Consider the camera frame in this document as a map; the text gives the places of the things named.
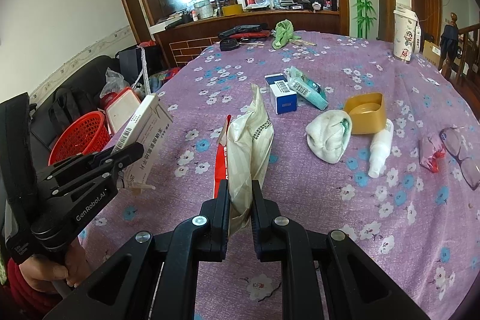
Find wooden stair railing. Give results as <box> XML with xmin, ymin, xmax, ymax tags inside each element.
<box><xmin>439</xmin><ymin>12</ymin><xmax>479</xmax><ymax>93</ymax></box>

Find green cloth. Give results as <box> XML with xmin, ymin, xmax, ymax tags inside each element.
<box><xmin>272</xmin><ymin>19</ymin><xmax>299</xmax><ymax>49</ymax></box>

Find pink red wrapper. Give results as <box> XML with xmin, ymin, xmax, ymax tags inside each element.
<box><xmin>419</xmin><ymin>133</ymin><xmax>446</xmax><ymax>173</ymax></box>

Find striped paper bag red label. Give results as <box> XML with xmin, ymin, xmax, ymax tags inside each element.
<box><xmin>213</xmin><ymin>84</ymin><xmax>274</xmax><ymax>235</ymax></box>

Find black red tools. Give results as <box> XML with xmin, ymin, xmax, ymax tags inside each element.
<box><xmin>218</xmin><ymin>23</ymin><xmax>271</xmax><ymax>39</ymax></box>

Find person's left hand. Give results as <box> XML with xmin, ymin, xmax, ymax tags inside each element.
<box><xmin>19</xmin><ymin>239</ymin><xmax>91</xmax><ymax>293</ymax></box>

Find red framed white board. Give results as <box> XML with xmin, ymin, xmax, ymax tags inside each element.
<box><xmin>105</xmin><ymin>87</ymin><xmax>141</xmax><ymax>134</ymax></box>

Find white plastic bottle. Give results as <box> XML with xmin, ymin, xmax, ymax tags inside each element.
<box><xmin>368</xmin><ymin>119</ymin><xmax>394</xmax><ymax>179</ymax></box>

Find white sock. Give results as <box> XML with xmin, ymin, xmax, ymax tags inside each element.
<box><xmin>306</xmin><ymin>110</ymin><xmax>352</xmax><ymax>164</ymax></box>

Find purple frame eyeglasses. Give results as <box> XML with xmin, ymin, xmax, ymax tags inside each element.
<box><xmin>439</xmin><ymin>127</ymin><xmax>479</xmax><ymax>191</ymax></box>

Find blue white medicine box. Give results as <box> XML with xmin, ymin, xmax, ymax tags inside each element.
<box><xmin>264</xmin><ymin>73</ymin><xmax>297</xmax><ymax>115</ymax></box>

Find black key fob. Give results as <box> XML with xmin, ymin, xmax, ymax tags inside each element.
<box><xmin>219</xmin><ymin>37</ymin><xmax>240</xmax><ymax>52</ymax></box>

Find white cartoon paper cup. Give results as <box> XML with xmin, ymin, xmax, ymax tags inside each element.
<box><xmin>393</xmin><ymin>3</ymin><xmax>422</xmax><ymax>62</ymax></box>

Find dark shopping bag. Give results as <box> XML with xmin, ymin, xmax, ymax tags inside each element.
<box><xmin>115</xmin><ymin>46</ymin><xmax>168</xmax><ymax>85</ymax></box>

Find red mesh trash basket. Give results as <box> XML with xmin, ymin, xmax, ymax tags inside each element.
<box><xmin>48</xmin><ymin>110</ymin><xmax>110</xmax><ymax>166</ymax></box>

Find teal cartoon tissue pack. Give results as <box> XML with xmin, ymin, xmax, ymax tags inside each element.
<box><xmin>284</xmin><ymin>67</ymin><xmax>329</xmax><ymax>110</ymax></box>

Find black backpack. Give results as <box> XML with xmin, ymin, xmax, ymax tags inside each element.
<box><xmin>48</xmin><ymin>87</ymin><xmax>97</xmax><ymax>136</ymax></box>

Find cardboard box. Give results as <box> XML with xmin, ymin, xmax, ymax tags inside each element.
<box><xmin>422</xmin><ymin>40</ymin><xmax>441</xmax><ymax>69</ymax></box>

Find clear plastic bag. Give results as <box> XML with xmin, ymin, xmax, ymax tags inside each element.
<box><xmin>99</xmin><ymin>67</ymin><xmax>130</xmax><ymax>98</ymax></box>

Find white barcode medicine box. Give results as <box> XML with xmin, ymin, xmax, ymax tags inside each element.
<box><xmin>112</xmin><ymin>93</ymin><xmax>173</xmax><ymax>193</ymax></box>

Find black leather sofa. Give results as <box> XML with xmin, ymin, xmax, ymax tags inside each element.
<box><xmin>30</xmin><ymin>55</ymin><xmax>120</xmax><ymax>161</ymax></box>

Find yellow plastic lid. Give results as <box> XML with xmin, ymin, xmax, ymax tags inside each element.
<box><xmin>343</xmin><ymin>93</ymin><xmax>386</xmax><ymax>135</ymax></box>

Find purple floral tablecloth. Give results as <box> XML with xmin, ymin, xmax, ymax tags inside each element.
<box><xmin>80</xmin><ymin>32</ymin><xmax>479</xmax><ymax>319</ymax></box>

